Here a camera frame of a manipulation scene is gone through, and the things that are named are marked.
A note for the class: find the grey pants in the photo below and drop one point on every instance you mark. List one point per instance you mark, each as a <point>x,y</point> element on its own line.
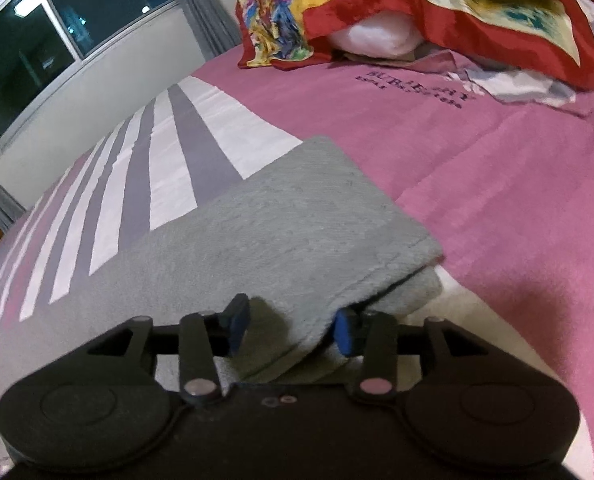
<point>297,240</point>

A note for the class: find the white pillow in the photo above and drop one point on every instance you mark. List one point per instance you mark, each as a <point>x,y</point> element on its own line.
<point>377,35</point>

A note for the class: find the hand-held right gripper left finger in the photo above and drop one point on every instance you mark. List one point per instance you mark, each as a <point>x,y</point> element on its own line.
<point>237,325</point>

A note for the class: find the white plaid cloth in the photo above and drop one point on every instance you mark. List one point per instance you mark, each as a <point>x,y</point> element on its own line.
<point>522,85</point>

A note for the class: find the pink striped bed sheet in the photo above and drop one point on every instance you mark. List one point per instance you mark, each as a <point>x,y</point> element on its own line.
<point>477,200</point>

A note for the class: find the sliding glass window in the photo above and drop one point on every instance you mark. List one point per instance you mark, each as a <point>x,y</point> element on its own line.
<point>52,35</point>

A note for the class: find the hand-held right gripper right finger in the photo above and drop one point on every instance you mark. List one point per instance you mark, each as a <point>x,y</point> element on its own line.
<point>346,332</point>

